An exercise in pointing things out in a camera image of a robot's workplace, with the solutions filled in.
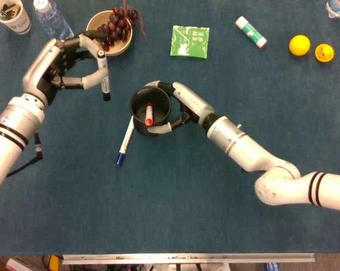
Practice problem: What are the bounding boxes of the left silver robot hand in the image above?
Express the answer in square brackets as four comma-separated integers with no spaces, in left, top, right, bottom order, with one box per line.
[22,30,112,107]

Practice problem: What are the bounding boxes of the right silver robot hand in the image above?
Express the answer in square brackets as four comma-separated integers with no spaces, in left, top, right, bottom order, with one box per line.
[143,80,215,134]

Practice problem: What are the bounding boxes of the red capped white marker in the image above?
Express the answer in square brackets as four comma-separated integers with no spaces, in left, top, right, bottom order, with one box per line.
[144,102,154,126]

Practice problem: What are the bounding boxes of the black cup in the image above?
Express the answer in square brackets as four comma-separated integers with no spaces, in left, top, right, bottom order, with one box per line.
[129,86,173,136]

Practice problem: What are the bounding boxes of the black capped white marker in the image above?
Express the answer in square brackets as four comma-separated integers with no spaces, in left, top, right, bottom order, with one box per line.
[97,50,112,102]

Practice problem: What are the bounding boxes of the blue capped white marker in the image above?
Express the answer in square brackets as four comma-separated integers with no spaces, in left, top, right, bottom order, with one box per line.
[114,115,135,167]

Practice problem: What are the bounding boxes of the clear unlabelled water bottle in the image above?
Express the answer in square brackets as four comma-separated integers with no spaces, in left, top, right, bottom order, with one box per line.
[33,0,75,42]

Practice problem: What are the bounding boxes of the white paper cup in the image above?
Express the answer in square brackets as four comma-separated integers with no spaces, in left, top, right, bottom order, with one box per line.
[0,0,32,35]

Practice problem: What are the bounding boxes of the green paper packet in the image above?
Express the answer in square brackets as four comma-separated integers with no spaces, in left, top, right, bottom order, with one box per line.
[170,25,210,59]

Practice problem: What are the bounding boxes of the dark clips in cup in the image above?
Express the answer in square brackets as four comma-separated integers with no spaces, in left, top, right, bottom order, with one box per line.
[0,3,20,21]

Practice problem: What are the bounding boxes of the beige bowl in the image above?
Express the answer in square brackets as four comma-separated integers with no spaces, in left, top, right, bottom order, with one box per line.
[86,10,134,57]

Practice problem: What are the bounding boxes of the dark red grape bunch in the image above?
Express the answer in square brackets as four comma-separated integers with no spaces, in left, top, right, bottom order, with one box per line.
[94,0,148,52]

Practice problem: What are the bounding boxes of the white green glue stick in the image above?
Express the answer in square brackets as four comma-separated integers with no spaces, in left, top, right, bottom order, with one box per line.
[235,16,268,49]

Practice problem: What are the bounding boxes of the blue table cloth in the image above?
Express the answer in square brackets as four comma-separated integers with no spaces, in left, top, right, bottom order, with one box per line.
[0,0,340,256]

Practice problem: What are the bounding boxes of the yellow ball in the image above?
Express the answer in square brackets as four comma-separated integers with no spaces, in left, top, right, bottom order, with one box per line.
[288,34,311,57]

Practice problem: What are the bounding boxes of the small yellow toy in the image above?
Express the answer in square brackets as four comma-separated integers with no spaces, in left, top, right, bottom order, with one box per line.
[315,43,335,62]

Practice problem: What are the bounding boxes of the blue labelled water bottle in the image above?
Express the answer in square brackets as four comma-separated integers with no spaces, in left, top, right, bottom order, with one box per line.
[324,0,340,19]

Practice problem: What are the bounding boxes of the yellow black tool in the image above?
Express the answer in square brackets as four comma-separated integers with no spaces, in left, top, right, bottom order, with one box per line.
[47,255,63,271]

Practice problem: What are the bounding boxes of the pink box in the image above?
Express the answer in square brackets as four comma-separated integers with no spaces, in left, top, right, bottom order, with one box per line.
[5,256,37,271]

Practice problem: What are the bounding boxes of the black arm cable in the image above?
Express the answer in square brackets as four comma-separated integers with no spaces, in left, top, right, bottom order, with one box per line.
[5,131,44,178]

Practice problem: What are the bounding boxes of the aluminium rail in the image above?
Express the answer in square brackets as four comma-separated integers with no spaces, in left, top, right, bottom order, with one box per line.
[61,253,316,265]

